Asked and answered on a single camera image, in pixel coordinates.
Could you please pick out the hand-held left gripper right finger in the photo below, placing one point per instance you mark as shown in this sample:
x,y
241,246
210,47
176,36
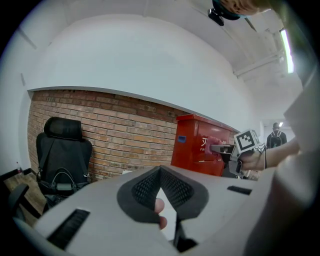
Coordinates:
x,y
220,207

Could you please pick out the white ceiling pipes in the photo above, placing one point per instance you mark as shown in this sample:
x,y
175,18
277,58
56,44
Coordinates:
x,y
257,66

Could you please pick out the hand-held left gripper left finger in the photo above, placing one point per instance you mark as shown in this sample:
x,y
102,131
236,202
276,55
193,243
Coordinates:
x,y
100,212

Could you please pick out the person's right forearm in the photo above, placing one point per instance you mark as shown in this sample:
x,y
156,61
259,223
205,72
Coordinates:
x,y
280,155

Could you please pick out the person's left hand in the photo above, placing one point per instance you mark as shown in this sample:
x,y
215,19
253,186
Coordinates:
x,y
160,206

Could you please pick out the red fire extinguisher box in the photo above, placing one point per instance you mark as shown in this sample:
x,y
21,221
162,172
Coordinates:
x,y
190,150

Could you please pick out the person's right hand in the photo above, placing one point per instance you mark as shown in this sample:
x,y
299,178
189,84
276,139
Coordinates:
x,y
255,161

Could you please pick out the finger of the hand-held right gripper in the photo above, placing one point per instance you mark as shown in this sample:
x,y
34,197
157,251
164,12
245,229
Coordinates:
x,y
221,148

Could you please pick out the ceiling tube light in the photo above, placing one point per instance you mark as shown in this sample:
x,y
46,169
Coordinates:
x,y
287,50

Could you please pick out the black office chair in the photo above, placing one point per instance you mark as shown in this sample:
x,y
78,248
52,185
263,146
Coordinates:
x,y
65,155

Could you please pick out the black bag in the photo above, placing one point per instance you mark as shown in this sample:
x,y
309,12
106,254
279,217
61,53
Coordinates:
x,y
62,186

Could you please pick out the black head-mounted camera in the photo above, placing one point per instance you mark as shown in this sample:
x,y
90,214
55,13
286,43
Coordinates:
x,y
216,16

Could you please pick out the pink cloth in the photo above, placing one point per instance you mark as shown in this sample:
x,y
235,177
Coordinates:
x,y
208,142

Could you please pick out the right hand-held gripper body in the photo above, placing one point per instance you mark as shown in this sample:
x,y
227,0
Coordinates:
x,y
246,141

